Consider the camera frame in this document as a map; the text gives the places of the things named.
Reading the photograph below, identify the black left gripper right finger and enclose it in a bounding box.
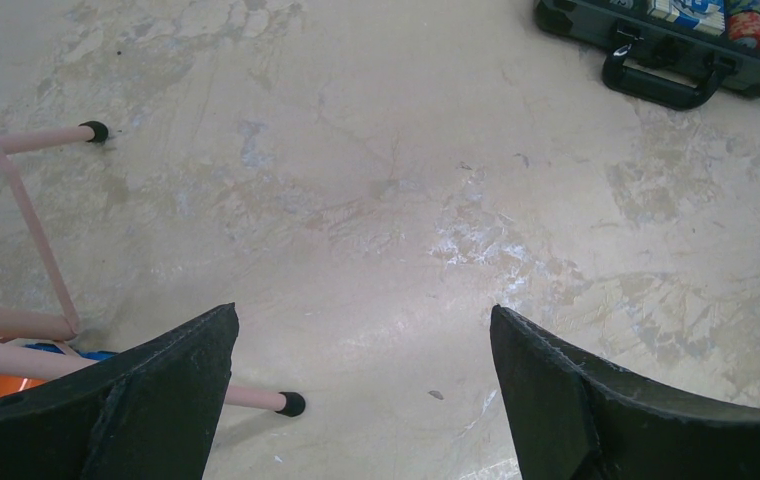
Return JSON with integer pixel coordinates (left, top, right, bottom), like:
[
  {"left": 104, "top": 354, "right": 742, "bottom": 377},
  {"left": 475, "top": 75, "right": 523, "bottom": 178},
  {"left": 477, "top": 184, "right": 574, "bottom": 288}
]
[{"left": 490, "top": 305, "right": 760, "bottom": 479}]

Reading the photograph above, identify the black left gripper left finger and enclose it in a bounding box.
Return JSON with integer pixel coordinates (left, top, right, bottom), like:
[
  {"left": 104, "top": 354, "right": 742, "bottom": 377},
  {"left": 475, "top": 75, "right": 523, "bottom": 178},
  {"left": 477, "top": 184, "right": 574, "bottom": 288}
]
[{"left": 0, "top": 304, "right": 239, "bottom": 479}]

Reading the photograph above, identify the black poker chip case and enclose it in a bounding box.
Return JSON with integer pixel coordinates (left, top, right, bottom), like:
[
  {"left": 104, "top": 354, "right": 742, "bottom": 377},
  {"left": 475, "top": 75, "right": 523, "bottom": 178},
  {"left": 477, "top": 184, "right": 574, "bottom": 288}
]
[{"left": 534, "top": 0, "right": 760, "bottom": 111}]

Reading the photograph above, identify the blue playing card deck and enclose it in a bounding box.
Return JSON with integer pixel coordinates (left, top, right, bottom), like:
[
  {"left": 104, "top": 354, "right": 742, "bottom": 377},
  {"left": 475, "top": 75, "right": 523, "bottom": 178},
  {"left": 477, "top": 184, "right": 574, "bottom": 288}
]
[{"left": 646, "top": 0, "right": 725, "bottom": 36}]

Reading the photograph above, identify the pink music stand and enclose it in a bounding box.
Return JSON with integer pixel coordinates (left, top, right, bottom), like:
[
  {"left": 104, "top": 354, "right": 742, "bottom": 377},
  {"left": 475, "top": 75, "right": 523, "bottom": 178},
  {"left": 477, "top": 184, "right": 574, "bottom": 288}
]
[{"left": 0, "top": 120, "right": 307, "bottom": 419}]

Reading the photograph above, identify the right inner chip row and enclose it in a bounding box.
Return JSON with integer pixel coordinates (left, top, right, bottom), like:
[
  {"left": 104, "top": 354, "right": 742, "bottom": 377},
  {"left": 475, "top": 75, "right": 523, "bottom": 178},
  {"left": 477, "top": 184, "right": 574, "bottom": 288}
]
[{"left": 725, "top": 0, "right": 760, "bottom": 49}]

